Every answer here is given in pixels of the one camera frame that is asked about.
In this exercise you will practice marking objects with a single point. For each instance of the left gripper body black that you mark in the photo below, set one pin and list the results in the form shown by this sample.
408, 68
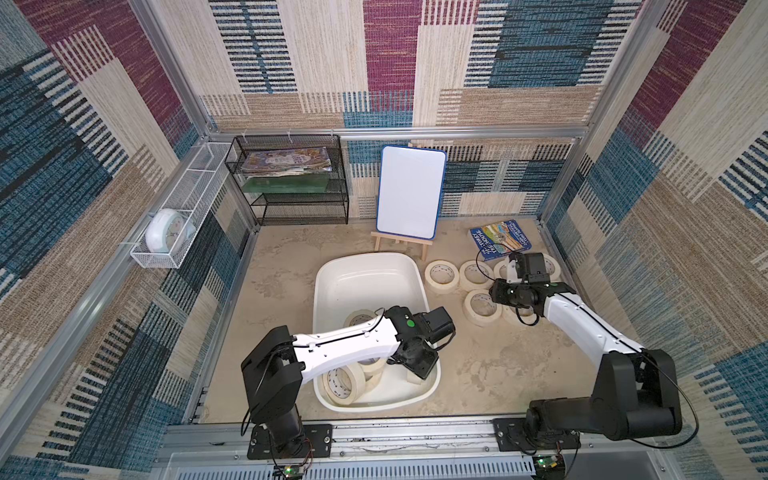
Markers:
423, 363

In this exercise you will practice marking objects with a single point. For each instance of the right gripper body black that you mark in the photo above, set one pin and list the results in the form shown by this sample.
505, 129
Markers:
517, 264

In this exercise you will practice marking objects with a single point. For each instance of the masking tape roll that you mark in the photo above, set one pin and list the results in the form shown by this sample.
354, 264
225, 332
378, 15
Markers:
501, 269
552, 267
442, 277
475, 275

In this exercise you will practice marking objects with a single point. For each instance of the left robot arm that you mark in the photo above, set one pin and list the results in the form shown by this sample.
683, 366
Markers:
281, 363

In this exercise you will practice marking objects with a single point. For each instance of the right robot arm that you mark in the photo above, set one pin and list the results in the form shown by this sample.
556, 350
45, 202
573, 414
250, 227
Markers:
635, 395

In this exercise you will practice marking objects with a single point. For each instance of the white plastic storage box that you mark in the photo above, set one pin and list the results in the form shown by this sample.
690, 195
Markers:
373, 281

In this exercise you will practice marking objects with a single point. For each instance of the blue storey book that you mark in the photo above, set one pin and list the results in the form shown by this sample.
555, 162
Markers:
499, 239

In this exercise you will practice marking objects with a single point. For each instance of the small wooden easel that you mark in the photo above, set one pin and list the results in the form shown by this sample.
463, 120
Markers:
397, 239

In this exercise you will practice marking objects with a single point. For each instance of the green book on shelf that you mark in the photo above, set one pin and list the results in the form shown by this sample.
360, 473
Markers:
311, 183

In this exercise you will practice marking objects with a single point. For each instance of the colourful book on shelf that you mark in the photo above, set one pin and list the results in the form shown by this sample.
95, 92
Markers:
286, 162

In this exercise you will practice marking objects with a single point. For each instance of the white round alarm clock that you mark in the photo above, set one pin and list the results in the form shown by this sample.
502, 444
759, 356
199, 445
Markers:
168, 231

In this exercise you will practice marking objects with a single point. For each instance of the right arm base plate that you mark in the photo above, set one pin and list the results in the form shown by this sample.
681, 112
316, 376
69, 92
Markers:
514, 434

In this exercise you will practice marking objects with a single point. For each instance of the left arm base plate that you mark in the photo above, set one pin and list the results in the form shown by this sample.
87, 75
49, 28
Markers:
315, 441

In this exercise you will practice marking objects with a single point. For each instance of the white board blue frame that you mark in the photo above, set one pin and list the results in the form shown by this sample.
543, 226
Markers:
410, 189

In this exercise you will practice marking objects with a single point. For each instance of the black wire mesh shelf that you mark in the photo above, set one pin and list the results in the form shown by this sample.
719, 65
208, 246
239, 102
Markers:
270, 209

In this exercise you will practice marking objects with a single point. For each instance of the white wire wall basket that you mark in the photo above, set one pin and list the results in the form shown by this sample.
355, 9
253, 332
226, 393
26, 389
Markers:
193, 195

